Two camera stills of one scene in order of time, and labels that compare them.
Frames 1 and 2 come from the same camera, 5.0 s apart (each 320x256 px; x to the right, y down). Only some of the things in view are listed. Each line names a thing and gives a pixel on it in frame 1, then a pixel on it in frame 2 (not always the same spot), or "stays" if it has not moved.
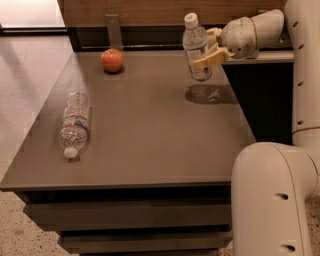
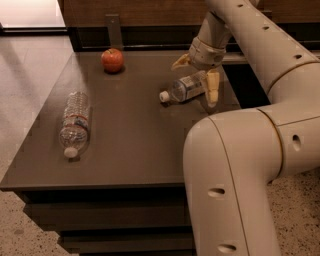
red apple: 112,60 stays
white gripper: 239,35 → 207,57
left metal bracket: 114,31 stays
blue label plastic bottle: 194,40 → 186,87
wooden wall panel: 82,14 stays
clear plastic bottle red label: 73,130 stays
